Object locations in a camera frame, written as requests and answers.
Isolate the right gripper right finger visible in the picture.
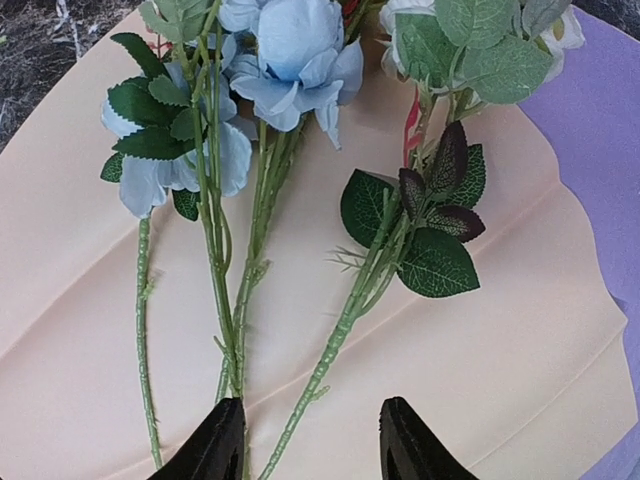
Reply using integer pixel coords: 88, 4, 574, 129
379, 396, 477, 480

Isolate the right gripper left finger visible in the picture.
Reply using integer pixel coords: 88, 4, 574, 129
152, 398, 246, 480

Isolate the peach and green wrapping paper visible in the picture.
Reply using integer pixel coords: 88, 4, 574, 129
1, 1, 639, 479

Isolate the small blue flower stem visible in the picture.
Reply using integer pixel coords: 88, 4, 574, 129
101, 1, 252, 471

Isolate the blue fake flower stem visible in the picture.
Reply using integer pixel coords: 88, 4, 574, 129
219, 1, 364, 397

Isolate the white and red flower stem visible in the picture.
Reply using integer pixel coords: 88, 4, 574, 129
262, 1, 584, 478

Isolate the purple wrapping paper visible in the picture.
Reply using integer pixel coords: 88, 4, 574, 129
519, 4, 640, 480

